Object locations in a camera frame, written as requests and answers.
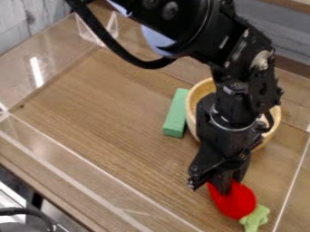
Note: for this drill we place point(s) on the red plush strawberry toy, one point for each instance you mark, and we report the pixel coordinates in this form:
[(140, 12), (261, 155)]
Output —
[(240, 206)]

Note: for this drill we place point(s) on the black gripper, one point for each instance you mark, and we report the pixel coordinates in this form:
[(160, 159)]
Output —
[(227, 144)]

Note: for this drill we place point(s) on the green rectangular block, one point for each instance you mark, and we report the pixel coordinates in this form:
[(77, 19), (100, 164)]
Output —
[(176, 119)]

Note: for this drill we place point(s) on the clear acrylic tray wall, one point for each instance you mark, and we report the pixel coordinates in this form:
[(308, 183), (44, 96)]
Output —
[(98, 200)]

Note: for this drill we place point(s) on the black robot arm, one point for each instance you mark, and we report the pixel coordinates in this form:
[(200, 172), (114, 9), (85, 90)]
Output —
[(205, 30)]

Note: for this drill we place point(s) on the clear acrylic corner bracket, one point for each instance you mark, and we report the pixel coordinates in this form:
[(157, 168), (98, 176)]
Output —
[(88, 33)]

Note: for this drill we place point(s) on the wooden bowl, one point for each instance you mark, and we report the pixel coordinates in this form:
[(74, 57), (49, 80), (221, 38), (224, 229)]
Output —
[(205, 87)]

